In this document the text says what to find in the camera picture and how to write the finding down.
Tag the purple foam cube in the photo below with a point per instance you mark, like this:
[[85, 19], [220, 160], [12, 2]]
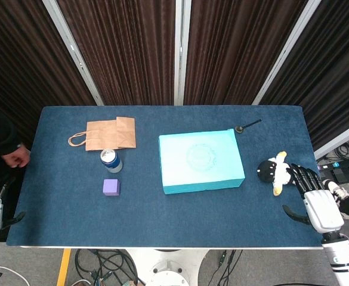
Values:
[[111, 187]]

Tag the black foot pedal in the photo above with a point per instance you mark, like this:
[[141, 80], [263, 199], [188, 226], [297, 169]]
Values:
[[341, 174]]

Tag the blue table mat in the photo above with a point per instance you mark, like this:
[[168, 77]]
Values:
[[162, 220]]

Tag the black white plush doll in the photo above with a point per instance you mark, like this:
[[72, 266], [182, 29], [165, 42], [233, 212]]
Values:
[[269, 169]]

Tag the small black spoon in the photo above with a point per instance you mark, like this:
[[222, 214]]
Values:
[[239, 129]]

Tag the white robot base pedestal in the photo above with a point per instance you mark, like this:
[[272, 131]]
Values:
[[166, 272]]

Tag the brown paper bag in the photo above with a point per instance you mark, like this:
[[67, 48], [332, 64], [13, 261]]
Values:
[[108, 134]]

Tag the blue soda can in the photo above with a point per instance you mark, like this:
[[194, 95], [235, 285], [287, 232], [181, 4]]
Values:
[[111, 162]]

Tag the white partition post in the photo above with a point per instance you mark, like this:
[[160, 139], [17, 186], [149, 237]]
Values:
[[181, 44], [72, 47], [288, 47], [341, 139]]

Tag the person in black jacket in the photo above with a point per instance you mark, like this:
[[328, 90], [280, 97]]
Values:
[[4, 131]]

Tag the light blue shoe box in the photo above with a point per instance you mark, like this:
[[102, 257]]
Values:
[[198, 161]]

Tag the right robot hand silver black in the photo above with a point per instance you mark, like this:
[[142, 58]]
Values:
[[323, 208]]

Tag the white black sneaker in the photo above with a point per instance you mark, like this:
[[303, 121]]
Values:
[[335, 187]]

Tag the brown pleated partition panel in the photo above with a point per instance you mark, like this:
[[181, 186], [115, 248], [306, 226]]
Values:
[[335, 74], [126, 53], [19, 59], [231, 53]]

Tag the yellow floor tape strip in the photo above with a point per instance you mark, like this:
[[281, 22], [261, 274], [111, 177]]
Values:
[[64, 268]]

